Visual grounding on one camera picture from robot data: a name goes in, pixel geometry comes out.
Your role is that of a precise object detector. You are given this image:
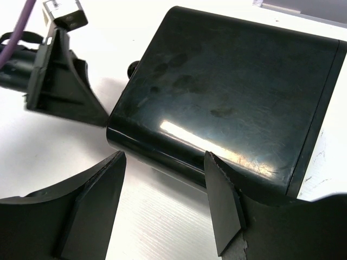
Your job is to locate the black drawer organizer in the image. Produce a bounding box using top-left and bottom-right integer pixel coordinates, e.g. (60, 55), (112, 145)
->
(106, 6), (346, 197)

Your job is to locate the pink drawer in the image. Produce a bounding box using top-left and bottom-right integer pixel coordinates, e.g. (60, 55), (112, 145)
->
(127, 61), (140, 79)

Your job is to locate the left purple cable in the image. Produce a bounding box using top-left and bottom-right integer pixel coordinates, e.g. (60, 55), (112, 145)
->
(0, 0), (36, 68)

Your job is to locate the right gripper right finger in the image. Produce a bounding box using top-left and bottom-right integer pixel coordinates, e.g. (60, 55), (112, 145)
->
(204, 152), (346, 259)

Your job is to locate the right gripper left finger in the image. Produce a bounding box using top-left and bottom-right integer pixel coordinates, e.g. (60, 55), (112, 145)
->
(1, 151), (126, 259)

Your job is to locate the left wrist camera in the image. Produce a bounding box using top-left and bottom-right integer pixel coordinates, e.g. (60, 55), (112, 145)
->
(42, 0), (88, 38)

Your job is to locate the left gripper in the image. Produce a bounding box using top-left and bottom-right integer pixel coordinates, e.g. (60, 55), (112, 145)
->
(1, 28), (108, 127)

